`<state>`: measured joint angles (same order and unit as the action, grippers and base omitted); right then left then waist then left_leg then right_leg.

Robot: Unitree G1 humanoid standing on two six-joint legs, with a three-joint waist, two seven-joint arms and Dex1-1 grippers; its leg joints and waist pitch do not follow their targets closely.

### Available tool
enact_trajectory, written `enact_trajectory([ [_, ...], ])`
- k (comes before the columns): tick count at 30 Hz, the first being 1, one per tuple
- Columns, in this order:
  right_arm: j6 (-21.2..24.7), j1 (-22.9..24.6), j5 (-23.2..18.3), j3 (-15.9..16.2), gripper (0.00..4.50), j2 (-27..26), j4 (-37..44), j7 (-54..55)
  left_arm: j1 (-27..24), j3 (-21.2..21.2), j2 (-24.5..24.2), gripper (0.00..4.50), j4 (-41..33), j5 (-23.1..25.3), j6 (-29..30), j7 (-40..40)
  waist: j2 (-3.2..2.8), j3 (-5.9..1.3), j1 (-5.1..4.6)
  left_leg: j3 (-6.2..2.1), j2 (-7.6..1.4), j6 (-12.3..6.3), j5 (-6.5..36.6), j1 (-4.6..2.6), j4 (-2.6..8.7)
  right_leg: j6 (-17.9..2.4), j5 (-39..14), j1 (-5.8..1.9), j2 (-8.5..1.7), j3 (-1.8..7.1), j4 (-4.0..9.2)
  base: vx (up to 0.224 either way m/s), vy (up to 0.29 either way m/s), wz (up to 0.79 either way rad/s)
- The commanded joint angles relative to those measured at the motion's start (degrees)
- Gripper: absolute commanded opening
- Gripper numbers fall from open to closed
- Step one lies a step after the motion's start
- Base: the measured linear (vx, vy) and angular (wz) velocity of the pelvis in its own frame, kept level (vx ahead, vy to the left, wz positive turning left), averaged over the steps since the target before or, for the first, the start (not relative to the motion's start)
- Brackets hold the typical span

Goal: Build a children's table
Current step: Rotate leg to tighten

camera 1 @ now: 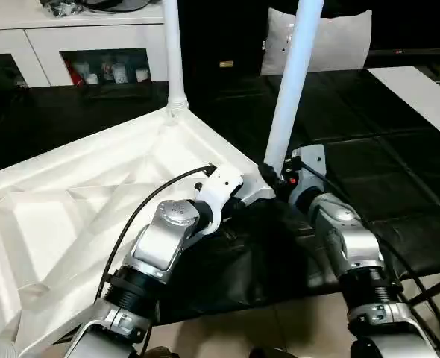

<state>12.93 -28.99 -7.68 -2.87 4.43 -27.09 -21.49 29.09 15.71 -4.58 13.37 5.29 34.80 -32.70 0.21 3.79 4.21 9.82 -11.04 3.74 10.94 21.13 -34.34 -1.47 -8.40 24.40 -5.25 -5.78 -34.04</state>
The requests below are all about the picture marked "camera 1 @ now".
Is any white plastic table leg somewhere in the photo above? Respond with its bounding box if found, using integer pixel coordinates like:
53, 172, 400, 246
262, 0, 325, 178
160, 0, 189, 114

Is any white plastic table top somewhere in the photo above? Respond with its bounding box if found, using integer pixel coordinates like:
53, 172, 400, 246
0, 107, 277, 357

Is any black work mat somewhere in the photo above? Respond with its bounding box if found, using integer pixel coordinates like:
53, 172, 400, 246
0, 67, 440, 325

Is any black cabinet with gold label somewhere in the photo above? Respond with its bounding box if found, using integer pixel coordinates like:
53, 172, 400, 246
177, 0, 274, 83

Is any black stand foot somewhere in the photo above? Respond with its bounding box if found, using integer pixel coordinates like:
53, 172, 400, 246
406, 276, 440, 308

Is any dark grey helmet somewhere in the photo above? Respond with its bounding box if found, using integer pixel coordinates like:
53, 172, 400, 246
93, 0, 161, 12

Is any white cabinet with glass doors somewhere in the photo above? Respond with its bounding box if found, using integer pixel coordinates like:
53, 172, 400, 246
0, 0, 169, 89

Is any dark clutter pile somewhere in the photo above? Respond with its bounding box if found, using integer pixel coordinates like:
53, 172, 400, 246
43, 0, 83, 17

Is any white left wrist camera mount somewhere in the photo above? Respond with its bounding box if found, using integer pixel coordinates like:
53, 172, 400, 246
196, 169, 245, 232

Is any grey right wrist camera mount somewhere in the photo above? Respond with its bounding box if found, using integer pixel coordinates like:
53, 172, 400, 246
287, 145, 328, 196

